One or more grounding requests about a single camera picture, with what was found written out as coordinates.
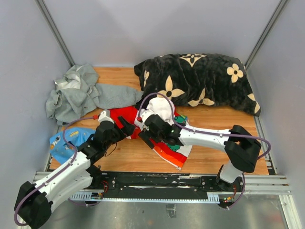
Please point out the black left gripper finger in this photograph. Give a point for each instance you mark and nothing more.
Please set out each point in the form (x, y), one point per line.
(126, 128)
(117, 137)

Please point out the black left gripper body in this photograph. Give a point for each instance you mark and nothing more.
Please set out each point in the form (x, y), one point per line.
(116, 130)

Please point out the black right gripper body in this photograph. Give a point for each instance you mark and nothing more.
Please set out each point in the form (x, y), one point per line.
(157, 135)

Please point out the rainbow white zip jacket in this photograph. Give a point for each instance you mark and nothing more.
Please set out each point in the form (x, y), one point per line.
(162, 115)

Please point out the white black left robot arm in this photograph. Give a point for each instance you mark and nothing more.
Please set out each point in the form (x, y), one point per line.
(36, 201)

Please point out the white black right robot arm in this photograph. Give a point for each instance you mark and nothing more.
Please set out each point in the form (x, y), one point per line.
(240, 146)

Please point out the grey zip hoodie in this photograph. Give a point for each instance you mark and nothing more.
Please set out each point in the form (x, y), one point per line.
(78, 93)

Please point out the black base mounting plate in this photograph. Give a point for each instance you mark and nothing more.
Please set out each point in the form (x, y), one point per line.
(158, 187)

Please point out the blue cartoon print garment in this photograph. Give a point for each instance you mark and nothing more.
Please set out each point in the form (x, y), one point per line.
(76, 136)

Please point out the black floral plush pillow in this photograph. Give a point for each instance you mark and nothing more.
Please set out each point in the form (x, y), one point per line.
(198, 78)

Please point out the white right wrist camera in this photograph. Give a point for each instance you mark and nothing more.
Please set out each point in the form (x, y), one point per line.
(143, 115)

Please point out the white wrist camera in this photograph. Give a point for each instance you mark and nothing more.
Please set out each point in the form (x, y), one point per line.
(105, 115)
(143, 115)

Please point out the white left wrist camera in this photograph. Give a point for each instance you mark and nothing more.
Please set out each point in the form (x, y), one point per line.
(105, 115)

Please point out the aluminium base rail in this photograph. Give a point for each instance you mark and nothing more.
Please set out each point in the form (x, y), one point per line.
(252, 184)

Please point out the left grey metal frame post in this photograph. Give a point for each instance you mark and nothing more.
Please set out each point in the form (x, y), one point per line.
(55, 31)

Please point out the grey metal frame post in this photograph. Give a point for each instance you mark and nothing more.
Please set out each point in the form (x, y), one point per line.
(55, 31)
(266, 31)

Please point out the right grey metal frame post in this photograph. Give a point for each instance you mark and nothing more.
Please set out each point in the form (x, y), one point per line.
(266, 31)

